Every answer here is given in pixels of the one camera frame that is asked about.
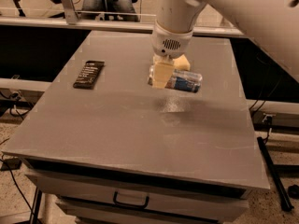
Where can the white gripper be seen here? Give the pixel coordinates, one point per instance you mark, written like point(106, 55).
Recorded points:
point(170, 43)

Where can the yellow sponge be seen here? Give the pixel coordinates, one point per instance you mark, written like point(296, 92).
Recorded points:
point(182, 63)

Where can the black drawer handle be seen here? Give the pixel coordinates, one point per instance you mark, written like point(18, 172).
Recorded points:
point(130, 200)

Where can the black floor bar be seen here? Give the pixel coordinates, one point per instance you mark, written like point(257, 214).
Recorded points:
point(285, 202)

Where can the metal rail frame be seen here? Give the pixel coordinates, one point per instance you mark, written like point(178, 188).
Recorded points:
point(44, 13)

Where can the grey drawer cabinet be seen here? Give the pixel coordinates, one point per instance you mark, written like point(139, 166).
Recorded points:
point(94, 199)

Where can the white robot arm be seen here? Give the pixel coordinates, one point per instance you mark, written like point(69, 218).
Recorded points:
point(272, 25)

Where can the black rxbar chocolate bar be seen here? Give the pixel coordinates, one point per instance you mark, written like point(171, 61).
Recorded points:
point(89, 75)

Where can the red bull can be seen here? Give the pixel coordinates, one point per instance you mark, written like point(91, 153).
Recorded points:
point(181, 80)

